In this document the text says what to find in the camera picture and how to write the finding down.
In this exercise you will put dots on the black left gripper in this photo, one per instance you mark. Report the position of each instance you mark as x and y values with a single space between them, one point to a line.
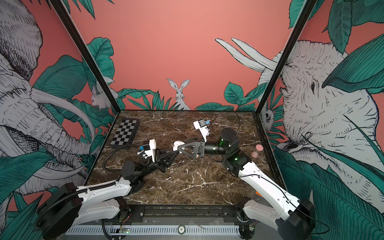
161 163

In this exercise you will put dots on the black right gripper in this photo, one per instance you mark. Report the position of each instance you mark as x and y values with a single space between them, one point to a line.
199 150

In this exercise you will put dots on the white earbuds charging case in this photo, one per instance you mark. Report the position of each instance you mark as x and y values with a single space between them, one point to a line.
177 144

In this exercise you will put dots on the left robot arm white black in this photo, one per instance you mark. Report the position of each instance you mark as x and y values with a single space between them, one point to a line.
71 206

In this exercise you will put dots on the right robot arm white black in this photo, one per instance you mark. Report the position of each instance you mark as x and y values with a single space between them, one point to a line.
241 166

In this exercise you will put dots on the black white checkerboard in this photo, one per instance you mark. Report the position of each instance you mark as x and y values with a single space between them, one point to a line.
125 133

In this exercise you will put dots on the pink hourglass timer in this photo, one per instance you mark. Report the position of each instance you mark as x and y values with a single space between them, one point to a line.
256 152

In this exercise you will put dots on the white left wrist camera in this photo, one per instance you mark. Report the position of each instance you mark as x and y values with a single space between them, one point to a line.
148 149

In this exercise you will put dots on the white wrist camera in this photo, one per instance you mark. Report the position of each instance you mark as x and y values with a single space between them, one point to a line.
202 126
148 149

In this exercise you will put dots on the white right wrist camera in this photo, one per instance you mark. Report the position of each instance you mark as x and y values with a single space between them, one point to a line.
202 126

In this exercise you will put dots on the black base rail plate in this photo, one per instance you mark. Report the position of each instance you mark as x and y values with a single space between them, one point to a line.
186 213

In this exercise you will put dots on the white slotted cable duct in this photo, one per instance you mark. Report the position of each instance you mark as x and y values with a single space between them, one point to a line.
153 230

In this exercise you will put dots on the black metal frame post left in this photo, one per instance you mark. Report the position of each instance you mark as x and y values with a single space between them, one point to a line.
66 19

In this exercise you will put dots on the black metal frame post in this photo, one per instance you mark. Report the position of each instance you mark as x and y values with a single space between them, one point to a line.
66 19
299 25

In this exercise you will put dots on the black metal frame post right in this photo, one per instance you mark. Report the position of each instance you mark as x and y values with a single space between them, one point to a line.
299 25

